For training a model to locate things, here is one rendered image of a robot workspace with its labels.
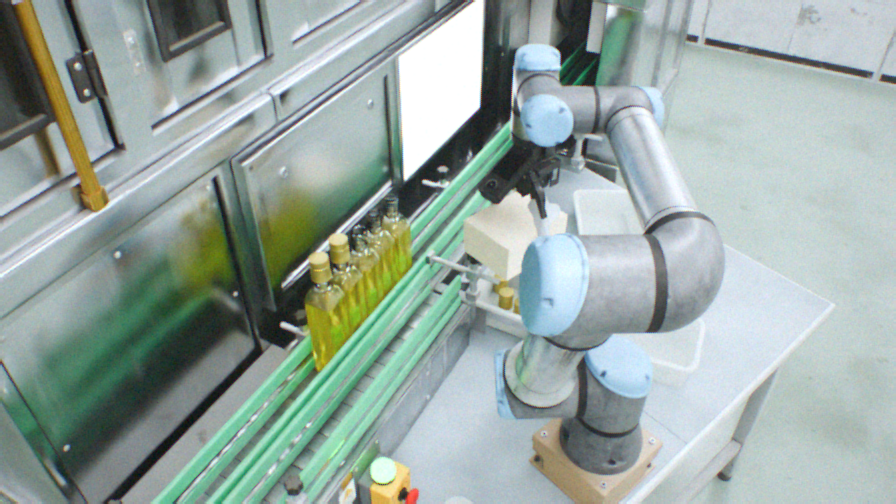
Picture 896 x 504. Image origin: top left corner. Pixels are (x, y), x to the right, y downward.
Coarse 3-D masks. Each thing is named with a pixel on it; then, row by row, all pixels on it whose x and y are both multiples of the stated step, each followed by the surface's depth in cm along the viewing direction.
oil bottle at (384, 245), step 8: (384, 232) 139; (368, 240) 137; (376, 240) 137; (384, 240) 138; (392, 240) 140; (376, 248) 137; (384, 248) 138; (392, 248) 141; (384, 256) 138; (392, 256) 142; (384, 264) 140; (392, 264) 143; (384, 272) 141; (392, 272) 144; (384, 280) 142; (392, 280) 145; (384, 288) 143; (392, 288) 146; (384, 296) 145
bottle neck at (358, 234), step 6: (354, 228) 132; (360, 228) 132; (354, 234) 130; (360, 234) 130; (366, 234) 132; (354, 240) 131; (360, 240) 131; (366, 240) 133; (354, 246) 132; (360, 246) 132; (366, 246) 133; (354, 252) 133; (360, 252) 133; (366, 252) 134
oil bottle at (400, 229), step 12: (384, 216) 142; (384, 228) 141; (396, 228) 141; (408, 228) 144; (396, 240) 141; (408, 240) 146; (396, 252) 144; (408, 252) 148; (396, 264) 146; (408, 264) 149
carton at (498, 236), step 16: (496, 208) 139; (512, 208) 139; (464, 224) 137; (480, 224) 135; (496, 224) 135; (512, 224) 135; (528, 224) 135; (560, 224) 137; (464, 240) 139; (480, 240) 135; (496, 240) 132; (512, 240) 132; (528, 240) 132; (480, 256) 137; (496, 256) 133; (512, 256) 131; (496, 272) 136; (512, 272) 134
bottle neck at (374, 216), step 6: (372, 210) 136; (378, 210) 136; (366, 216) 136; (372, 216) 134; (378, 216) 134; (372, 222) 135; (378, 222) 135; (372, 228) 136; (378, 228) 136; (372, 234) 137; (378, 234) 137
